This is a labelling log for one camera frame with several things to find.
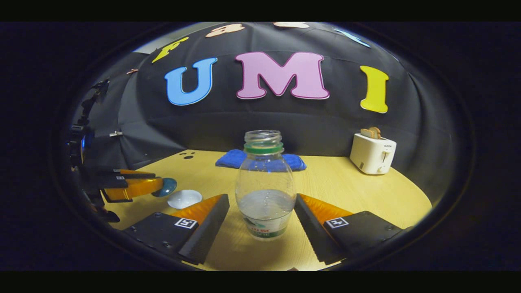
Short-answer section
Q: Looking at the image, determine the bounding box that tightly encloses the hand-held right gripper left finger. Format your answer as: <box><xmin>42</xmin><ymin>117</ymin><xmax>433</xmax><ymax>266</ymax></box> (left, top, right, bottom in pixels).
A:
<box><xmin>123</xmin><ymin>194</ymin><xmax>230</xmax><ymax>265</ymax></box>

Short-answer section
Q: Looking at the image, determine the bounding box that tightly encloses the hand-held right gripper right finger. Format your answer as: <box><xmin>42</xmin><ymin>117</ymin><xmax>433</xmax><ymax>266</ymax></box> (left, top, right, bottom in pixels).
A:
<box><xmin>294</xmin><ymin>194</ymin><xmax>412</xmax><ymax>264</ymax></box>

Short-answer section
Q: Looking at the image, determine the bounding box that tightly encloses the white teacup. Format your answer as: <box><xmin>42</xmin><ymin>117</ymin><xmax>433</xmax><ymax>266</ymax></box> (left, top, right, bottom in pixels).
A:
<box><xmin>167</xmin><ymin>190</ymin><xmax>203</xmax><ymax>210</ymax></box>

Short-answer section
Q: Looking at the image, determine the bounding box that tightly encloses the clear plastic water bottle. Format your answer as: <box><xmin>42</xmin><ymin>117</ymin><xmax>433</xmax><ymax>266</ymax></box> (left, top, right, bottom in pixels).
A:
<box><xmin>235</xmin><ymin>130</ymin><xmax>297</xmax><ymax>241</ymax></box>

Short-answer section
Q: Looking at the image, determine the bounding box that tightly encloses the blue towel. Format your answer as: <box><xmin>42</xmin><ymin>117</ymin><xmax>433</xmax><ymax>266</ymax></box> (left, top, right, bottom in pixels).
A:
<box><xmin>215</xmin><ymin>149</ymin><xmax>307</xmax><ymax>172</ymax></box>

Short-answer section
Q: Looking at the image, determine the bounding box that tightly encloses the white toaster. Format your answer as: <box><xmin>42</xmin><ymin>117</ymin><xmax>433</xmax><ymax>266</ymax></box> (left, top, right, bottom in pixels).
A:
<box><xmin>350</xmin><ymin>133</ymin><xmax>397</xmax><ymax>175</ymax></box>

